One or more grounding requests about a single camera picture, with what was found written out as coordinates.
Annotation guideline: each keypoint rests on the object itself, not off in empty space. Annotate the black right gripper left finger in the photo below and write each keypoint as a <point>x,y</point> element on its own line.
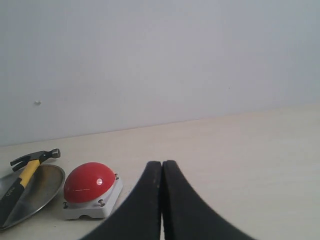
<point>139,216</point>

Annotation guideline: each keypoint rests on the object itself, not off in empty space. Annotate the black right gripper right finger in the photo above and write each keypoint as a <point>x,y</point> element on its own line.
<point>186,216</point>

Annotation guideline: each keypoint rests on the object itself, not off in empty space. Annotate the yellow black claw hammer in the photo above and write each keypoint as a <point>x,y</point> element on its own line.
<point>29,163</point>

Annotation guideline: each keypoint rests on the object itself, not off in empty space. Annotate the red dome push button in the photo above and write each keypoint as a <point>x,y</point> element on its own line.
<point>91,189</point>

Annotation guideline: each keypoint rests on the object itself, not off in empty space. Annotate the round steel plate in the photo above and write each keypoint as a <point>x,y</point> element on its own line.
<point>43,186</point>

